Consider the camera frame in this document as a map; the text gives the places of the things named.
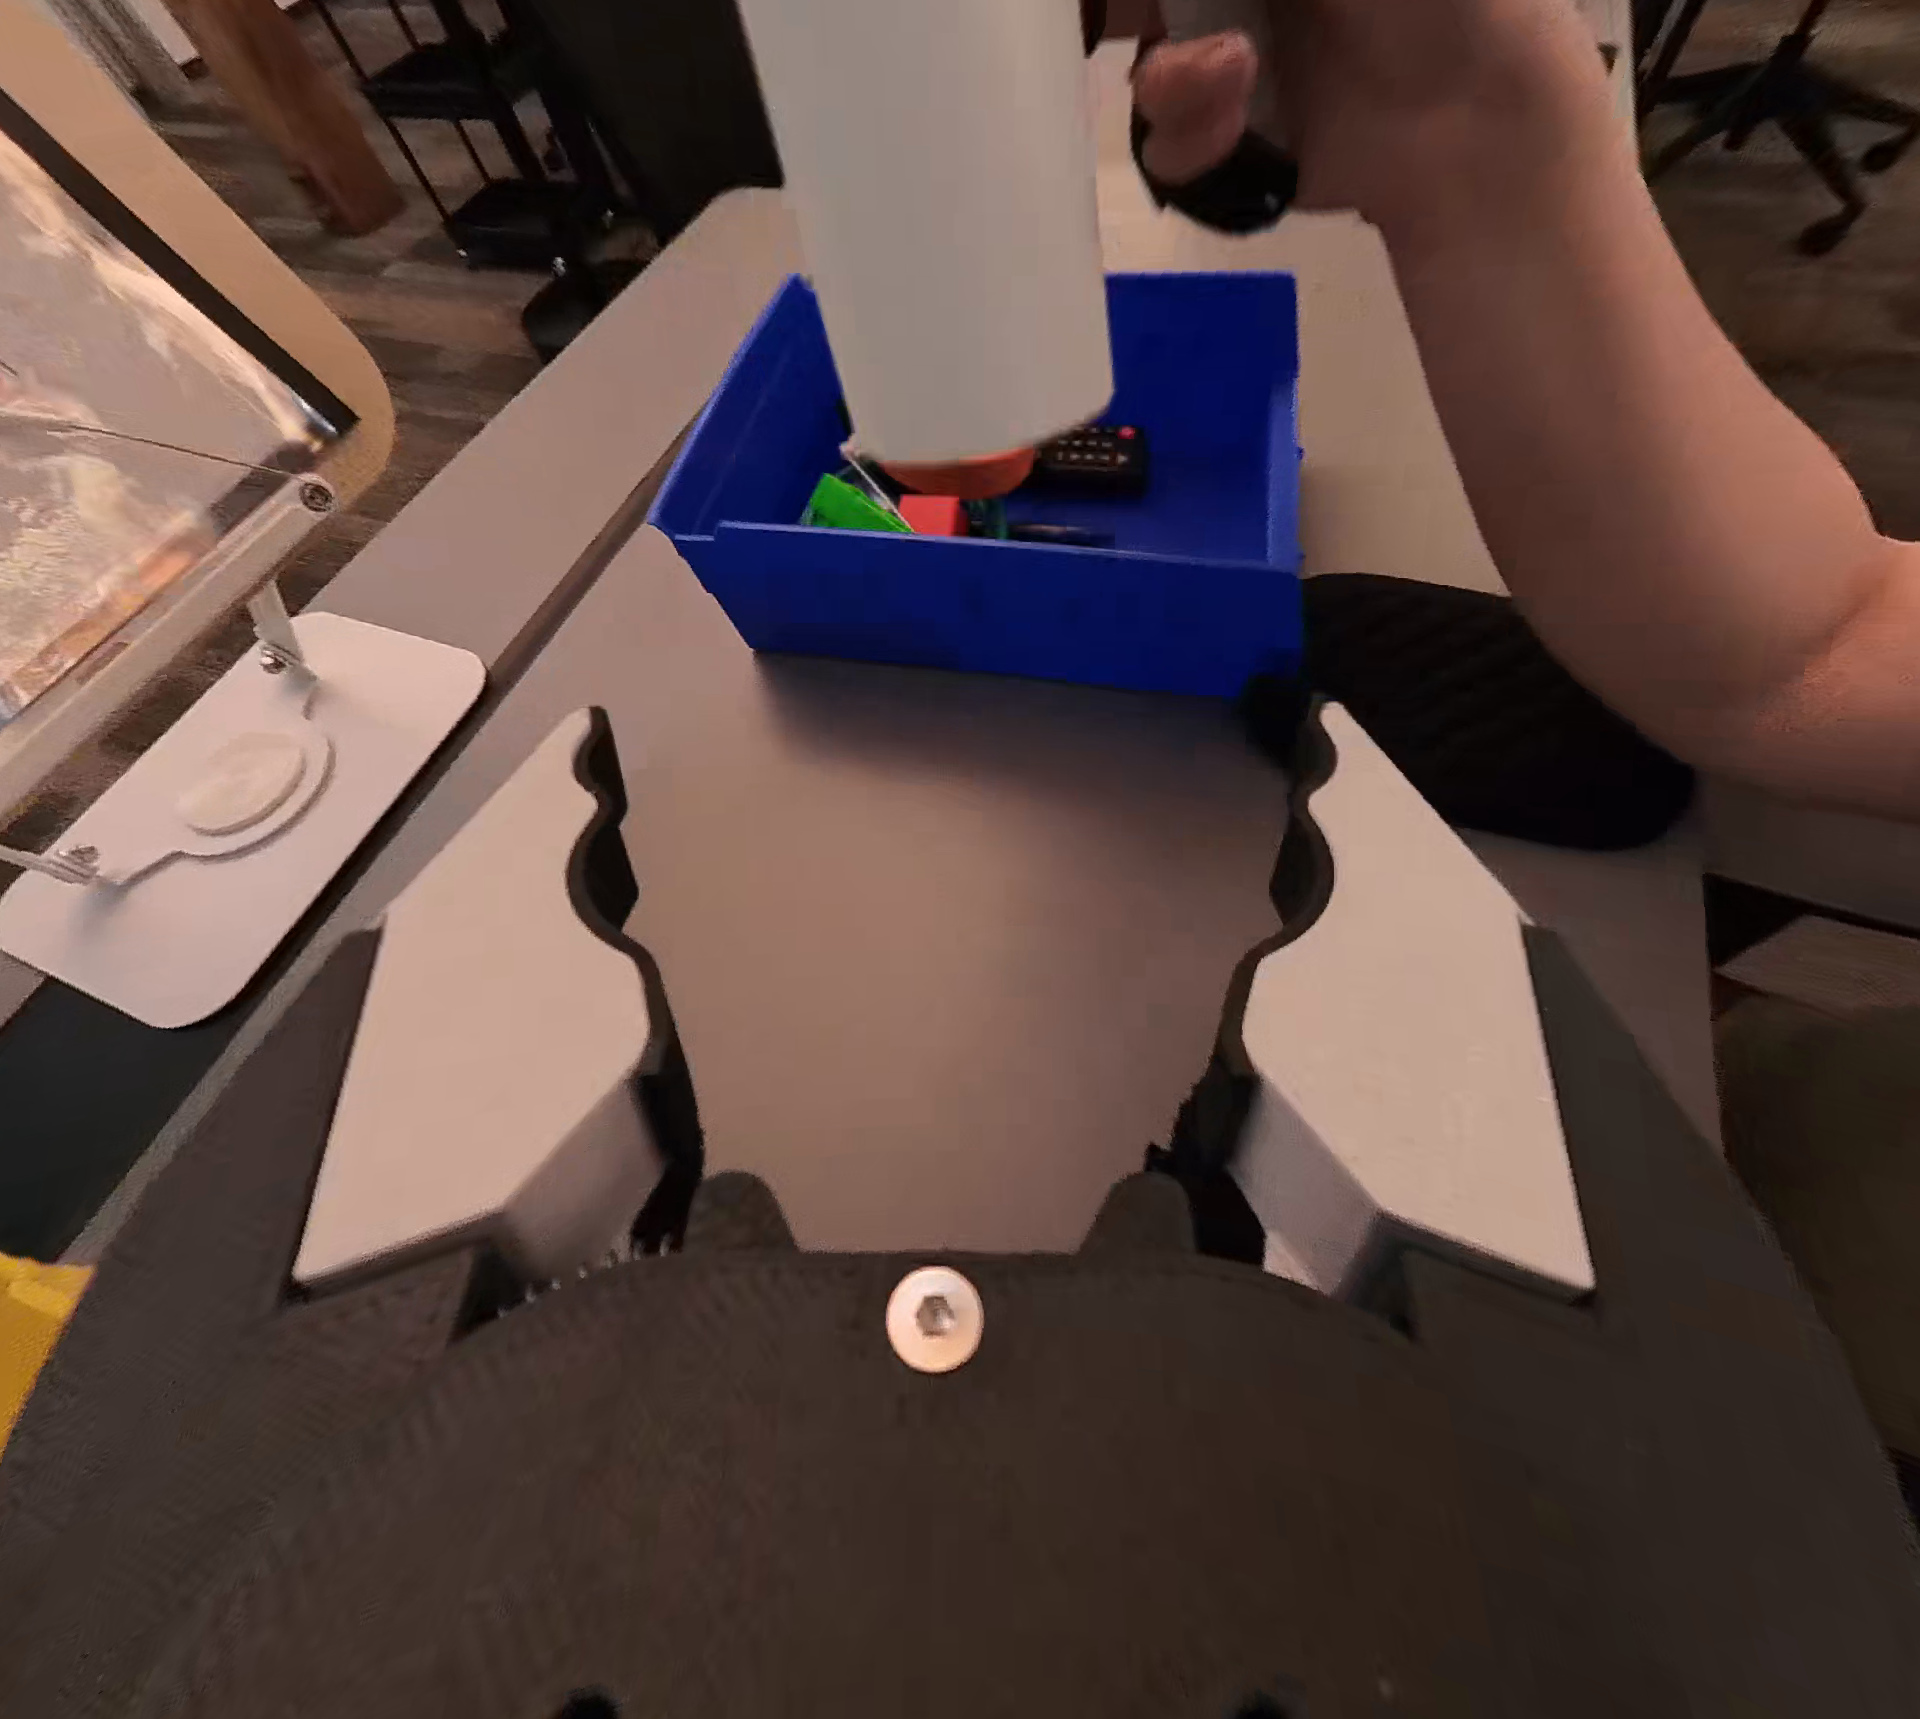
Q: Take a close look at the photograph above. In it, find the black remote control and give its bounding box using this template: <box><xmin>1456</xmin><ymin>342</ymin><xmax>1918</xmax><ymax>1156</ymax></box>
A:
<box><xmin>1034</xmin><ymin>426</ymin><xmax>1153</xmax><ymax>498</ymax></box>

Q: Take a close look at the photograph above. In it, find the blue plastic bin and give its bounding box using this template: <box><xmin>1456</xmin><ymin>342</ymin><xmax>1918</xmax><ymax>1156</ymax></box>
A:
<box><xmin>647</xmin><ymin>273</ymin><xmax>1307</xmax><ymax>702</ymax></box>

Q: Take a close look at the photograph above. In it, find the acrylic tabletop sign stand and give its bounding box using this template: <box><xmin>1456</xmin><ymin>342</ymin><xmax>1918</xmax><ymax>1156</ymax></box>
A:
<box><xmin>0</xmin><ymin>0</ymin><xmax>490</xmax><ymax>1032</ymax></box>

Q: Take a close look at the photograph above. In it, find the black mesh chair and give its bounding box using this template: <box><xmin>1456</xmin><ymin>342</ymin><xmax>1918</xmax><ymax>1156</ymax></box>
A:
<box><xmin>1244</xmin><ymin>572</ymin><xmax>1700</xmax><ymax>852</ymax></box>

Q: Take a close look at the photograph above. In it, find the yellow plastic bin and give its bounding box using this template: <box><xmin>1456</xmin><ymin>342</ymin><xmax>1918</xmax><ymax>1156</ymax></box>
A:
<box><xmin>0</xmin><ymin>1252</ymin><xmax>95</xmax><ymax>1452</ymax></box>

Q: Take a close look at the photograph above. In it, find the orange tape roll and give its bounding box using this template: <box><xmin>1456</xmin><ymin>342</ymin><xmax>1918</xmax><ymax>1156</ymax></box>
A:
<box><xmin>862</xmin><ymin>444</ymin><xmax>1040</xmax><ymax>504</ymax></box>

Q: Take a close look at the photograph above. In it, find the white tumbler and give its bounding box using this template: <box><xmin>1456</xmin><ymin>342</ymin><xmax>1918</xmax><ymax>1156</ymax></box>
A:
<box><xmin>682</xmin><ymin>0</ymin><xmax>1116</xmax><ymax>468</ymax></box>

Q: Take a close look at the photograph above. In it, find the person's right forearm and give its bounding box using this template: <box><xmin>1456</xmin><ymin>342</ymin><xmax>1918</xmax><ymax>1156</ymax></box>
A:
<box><xmin>1371</xmin><ymin>25</ymin><xmax>1920</xmax><ymax>828</ymax></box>

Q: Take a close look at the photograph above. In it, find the green toy brick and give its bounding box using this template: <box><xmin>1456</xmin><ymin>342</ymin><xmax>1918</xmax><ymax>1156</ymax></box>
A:
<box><xmin>801</xmin><ymin>474</ymin><xmax>914</xmax><ymax>536</ymax></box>

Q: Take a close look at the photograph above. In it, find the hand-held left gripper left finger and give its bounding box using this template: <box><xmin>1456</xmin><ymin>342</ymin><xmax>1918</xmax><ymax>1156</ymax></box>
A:
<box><xmin>287</xmin><ymin>704</ymin><xmax>708</xmax><ymax>1302</ymax></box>

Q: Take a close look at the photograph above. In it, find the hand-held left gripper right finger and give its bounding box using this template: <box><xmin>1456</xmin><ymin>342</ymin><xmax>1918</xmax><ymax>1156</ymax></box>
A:
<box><xmin>1146</xmin><ymin>696</ymin><xmax>1595</xmax><ymax>1308</ymax></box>

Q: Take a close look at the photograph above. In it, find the black swivel chair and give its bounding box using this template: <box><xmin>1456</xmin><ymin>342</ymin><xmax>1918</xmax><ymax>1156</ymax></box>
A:
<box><xmin>1625</xmin><ymin>0</ymin><xmax>1920</xmax><ymax>259</ymax></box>

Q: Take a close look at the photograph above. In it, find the black wire cart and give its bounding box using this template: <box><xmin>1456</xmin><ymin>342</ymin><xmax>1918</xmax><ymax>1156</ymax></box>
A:
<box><xmin>245</xmin><ymin>0</ymin><xmax>632</xmax><ymax>267</ymax></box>

